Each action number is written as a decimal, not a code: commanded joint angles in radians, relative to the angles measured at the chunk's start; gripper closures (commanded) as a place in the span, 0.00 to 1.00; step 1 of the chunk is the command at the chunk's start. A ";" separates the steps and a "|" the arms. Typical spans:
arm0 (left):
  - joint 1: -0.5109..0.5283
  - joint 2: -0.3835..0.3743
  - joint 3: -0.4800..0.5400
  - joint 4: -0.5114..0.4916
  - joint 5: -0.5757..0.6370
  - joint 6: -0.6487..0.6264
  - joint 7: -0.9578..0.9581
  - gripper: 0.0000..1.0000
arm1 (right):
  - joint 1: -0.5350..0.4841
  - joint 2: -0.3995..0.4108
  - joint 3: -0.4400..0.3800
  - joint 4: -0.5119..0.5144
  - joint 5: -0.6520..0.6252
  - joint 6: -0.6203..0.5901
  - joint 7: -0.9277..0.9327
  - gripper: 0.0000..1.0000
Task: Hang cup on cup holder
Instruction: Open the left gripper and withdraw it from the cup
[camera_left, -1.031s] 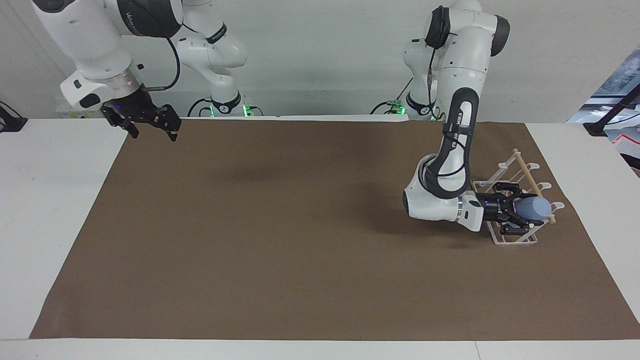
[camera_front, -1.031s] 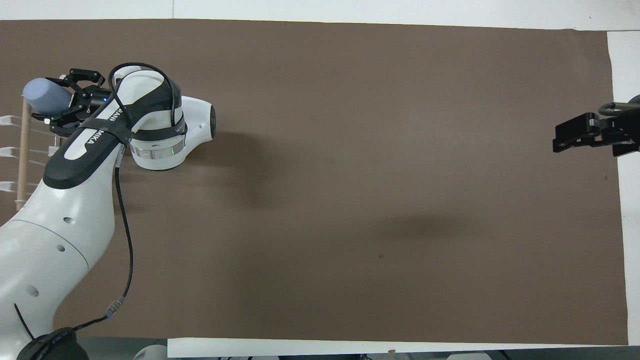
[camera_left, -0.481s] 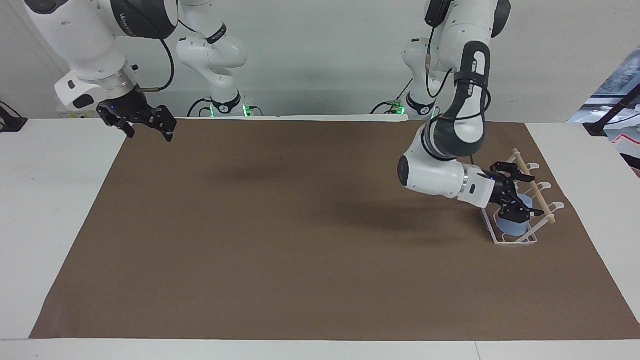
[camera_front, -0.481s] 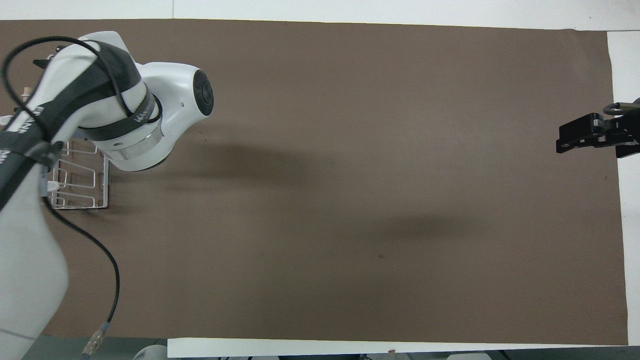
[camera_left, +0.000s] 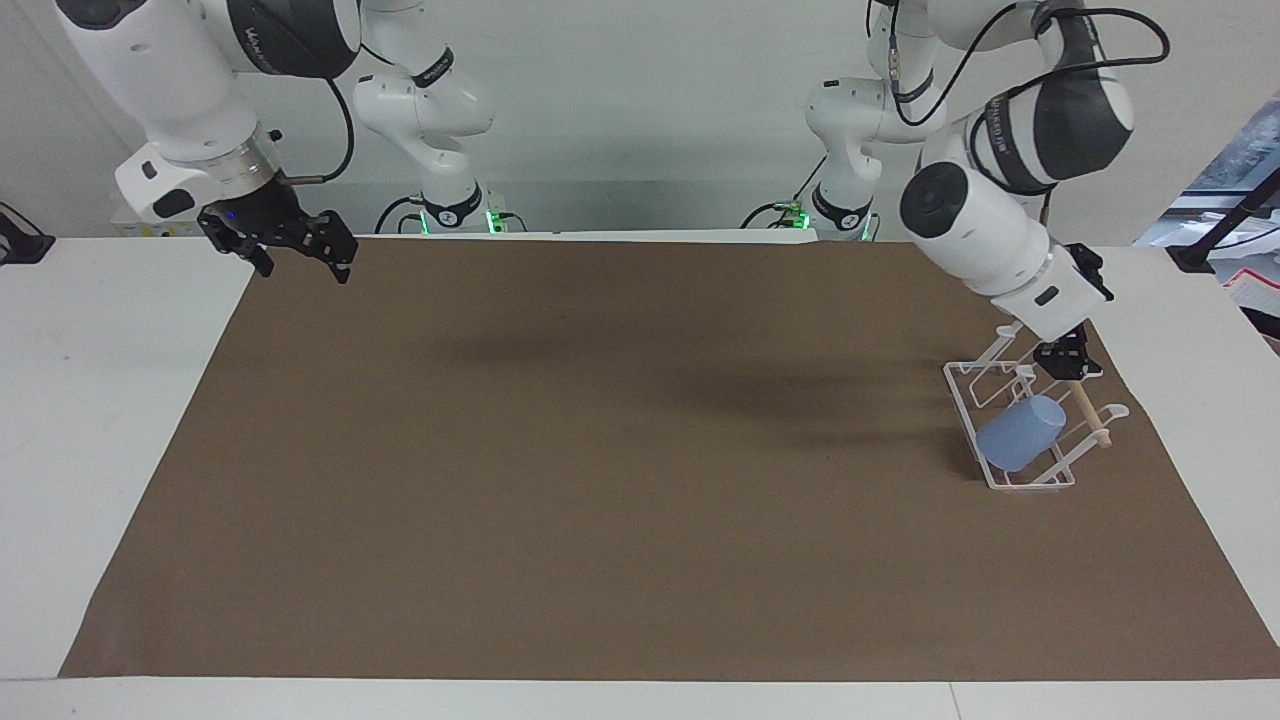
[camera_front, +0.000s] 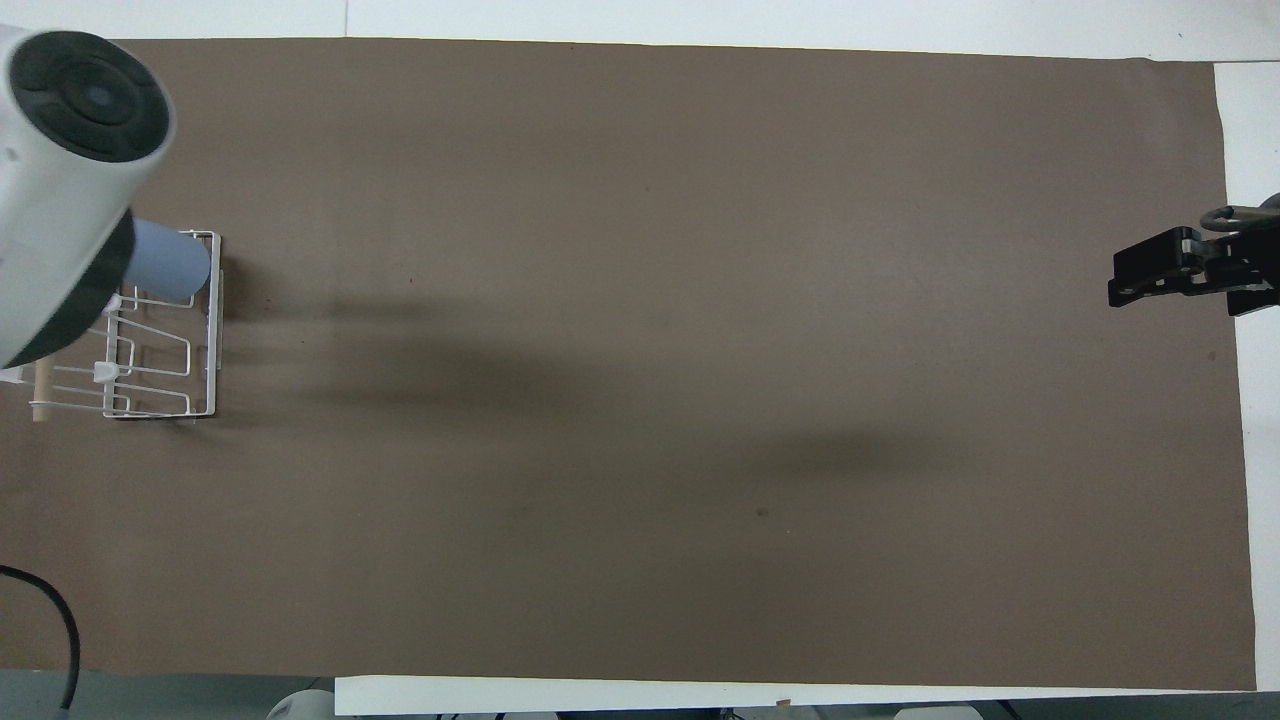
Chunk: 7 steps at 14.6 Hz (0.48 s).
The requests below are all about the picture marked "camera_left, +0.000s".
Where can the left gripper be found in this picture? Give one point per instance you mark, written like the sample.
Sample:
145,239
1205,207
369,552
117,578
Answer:
1076,336

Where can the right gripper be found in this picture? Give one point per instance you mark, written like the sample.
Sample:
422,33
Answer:
262,208

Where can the light blue plastic cup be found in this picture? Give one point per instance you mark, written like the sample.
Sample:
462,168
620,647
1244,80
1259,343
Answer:
1020,435

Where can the black stand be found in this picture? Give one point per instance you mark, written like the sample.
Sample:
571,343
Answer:
1225,225
22,245

